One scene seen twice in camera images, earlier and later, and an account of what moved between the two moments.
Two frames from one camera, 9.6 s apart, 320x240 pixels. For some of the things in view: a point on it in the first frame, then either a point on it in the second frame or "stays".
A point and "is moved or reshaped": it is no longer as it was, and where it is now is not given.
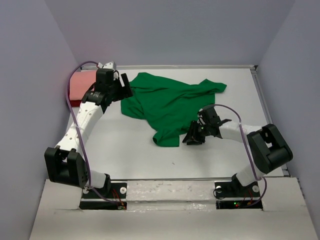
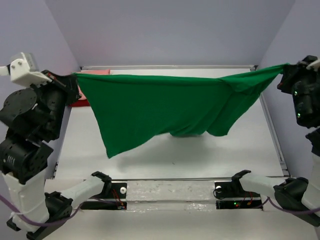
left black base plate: (113, 190) stays
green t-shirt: (172, 108) is moved or reshaped
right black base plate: (232, 195) stays
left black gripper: (125, 92) → (69, 82)
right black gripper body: (207, 126) → (298, 81)
